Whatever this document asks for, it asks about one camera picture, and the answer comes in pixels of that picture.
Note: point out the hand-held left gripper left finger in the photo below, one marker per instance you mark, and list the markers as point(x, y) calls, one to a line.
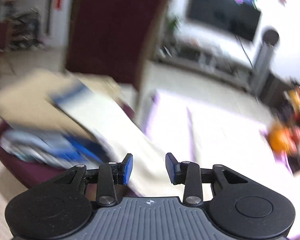
point(128, 167)

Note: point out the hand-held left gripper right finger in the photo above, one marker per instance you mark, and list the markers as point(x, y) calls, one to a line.
point(171, 170)

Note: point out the large orange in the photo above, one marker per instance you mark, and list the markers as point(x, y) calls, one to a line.
point(278, 138)

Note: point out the tall grey speaker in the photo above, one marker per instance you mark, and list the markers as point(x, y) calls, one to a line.
point(263, 65)

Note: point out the dark red chair gold frame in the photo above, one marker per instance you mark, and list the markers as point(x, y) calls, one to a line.
point(110, 30)

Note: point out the green potted plant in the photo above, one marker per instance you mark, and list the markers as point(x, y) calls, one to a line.
point(173, 26)

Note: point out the beige shirt with blue collar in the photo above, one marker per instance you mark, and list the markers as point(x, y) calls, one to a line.
point(145, 155)

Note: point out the wall television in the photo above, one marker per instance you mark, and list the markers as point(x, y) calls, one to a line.
point(222, 12)

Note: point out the purple towel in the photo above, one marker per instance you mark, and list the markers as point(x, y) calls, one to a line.
point(227, 142)

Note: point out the stack of clothes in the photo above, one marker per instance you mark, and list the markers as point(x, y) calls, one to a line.
point(27, 140)

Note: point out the grey metal media shelf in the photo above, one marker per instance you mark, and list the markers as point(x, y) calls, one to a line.
point(210, 60)

